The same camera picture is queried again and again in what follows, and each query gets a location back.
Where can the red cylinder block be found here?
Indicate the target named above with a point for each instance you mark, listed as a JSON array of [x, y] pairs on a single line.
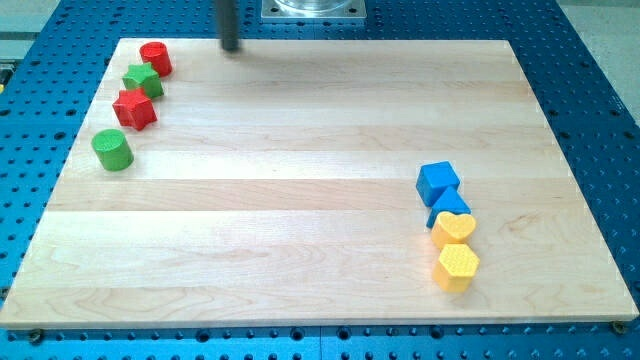
[[156, 53]]

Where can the red star block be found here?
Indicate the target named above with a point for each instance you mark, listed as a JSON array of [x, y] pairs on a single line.
[[133, 108]]

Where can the green star block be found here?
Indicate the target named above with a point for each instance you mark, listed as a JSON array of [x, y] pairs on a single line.
[[143, 76]]

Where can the wooden board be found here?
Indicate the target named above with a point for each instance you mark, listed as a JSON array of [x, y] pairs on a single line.
[[278, 187]]

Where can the blue cube block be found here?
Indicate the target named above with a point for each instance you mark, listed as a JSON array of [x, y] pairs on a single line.
[[433, 179]]

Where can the blue triangle block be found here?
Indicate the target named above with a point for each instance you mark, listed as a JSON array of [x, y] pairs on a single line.
[[451, 201]]

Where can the yellow heart block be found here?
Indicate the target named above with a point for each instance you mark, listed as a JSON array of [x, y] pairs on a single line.
[[450, 228]]

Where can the yellow hexagon block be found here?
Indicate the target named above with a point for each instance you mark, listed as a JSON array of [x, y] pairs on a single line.
[[455, 268]]

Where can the green cylinder block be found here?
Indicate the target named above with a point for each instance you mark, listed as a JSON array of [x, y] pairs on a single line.
[[112, 149]]

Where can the blue perforated table plate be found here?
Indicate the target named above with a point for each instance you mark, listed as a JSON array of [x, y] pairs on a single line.
[[52, 88]]

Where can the left board clamp screw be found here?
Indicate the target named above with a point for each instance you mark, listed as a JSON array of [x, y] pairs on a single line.
[[35, 336]]

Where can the board clamp screw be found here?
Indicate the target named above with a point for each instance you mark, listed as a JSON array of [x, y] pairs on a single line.
[[35, 336], [619, 328]]

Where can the right board clamp screw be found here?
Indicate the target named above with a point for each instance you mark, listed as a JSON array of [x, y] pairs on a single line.
[[619, 328]]

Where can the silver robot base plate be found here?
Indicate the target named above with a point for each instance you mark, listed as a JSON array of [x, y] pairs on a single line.
[[313, 9]]

